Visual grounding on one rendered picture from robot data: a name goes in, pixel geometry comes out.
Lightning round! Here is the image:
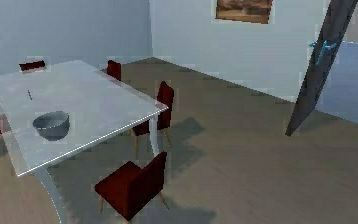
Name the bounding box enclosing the white glass dining table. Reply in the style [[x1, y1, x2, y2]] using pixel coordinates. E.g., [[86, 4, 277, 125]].
[[0, 59, 170, 224]]

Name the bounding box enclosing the grey metal bowl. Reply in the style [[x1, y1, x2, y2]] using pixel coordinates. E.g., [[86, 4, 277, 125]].
[[32, 110, 71, 142]]

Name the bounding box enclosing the dark grey room door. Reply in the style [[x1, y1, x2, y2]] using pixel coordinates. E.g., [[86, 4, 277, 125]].
[[284, 0, 358, 138]]

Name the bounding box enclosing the brown framed wall picture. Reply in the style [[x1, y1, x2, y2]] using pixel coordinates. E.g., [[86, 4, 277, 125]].
[[215, 0, 274, 25]]

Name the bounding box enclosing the light blue door handle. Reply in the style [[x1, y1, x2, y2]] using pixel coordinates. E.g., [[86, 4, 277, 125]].
[[308, 39, 338, 66]]

